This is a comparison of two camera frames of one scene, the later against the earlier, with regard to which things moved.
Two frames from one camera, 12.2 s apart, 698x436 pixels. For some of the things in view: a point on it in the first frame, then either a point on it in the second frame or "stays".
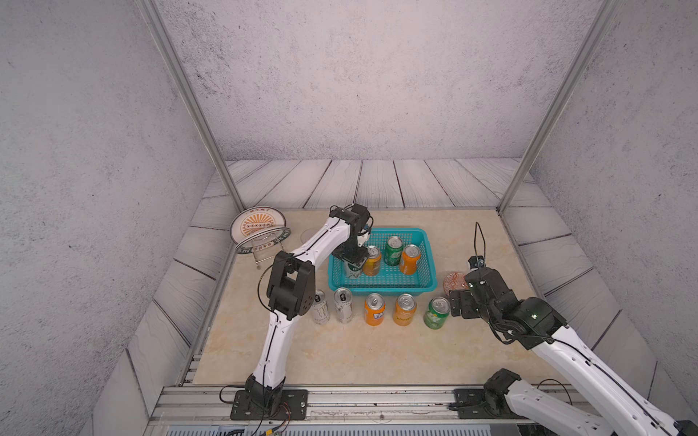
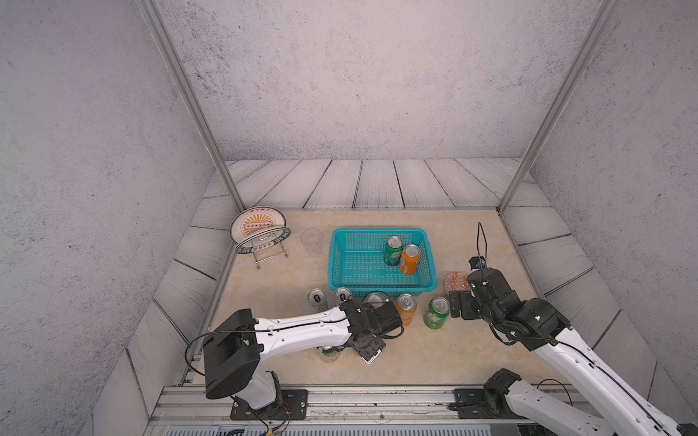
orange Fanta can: [374, 309] stays
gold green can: [352, 272] -> [327, 353]
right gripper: [464, 297] stays
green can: [437, 313] stays
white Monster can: [343, 301] stays
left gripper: [357, 261] -> [375, 351]
